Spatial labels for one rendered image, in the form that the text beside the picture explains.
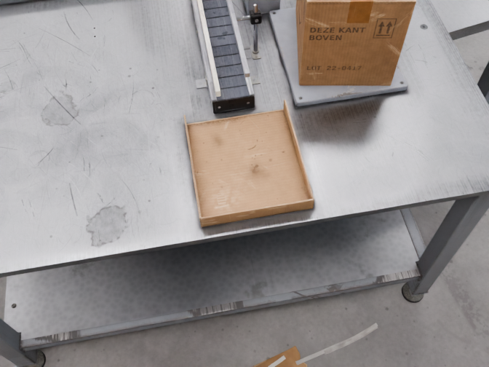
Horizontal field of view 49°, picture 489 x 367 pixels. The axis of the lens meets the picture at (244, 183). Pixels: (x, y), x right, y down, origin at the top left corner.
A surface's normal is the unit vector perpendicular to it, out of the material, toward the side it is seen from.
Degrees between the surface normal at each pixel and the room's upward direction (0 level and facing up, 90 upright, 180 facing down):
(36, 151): 0
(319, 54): 90
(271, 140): 0
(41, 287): 1
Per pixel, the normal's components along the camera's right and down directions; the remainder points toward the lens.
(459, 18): -0.02, -0.54
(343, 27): -0.02, 0.84
